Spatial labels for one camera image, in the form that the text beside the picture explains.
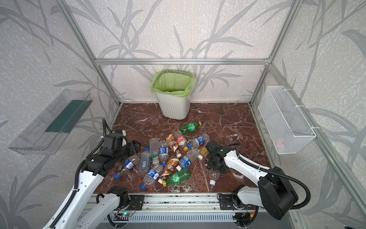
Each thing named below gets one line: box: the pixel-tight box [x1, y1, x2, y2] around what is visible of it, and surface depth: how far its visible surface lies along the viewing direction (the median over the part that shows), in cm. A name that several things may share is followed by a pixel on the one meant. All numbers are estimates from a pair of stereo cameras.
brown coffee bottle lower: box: [157, 155, 180, 185], surface depth 83 cm
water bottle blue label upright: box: [159, 139, 170, 167], surface depth 89 cm
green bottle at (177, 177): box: [162, 168, 192, 187], surface depth 79 cm
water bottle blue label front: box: [140, 164, 164, 191], surface depth 82 cm
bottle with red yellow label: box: [199, 145, 210, 157], surface depth 89 cm
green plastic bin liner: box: [150, 69, 197, 98], surface depth 102 cm
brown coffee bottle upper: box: [165, 133, 183, 159], surface depth 93 cm
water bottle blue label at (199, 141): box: [187, 133, 211, 149], surface depth 96 cm
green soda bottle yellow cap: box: [180, 121, 202, 136], surface depth 101 cm
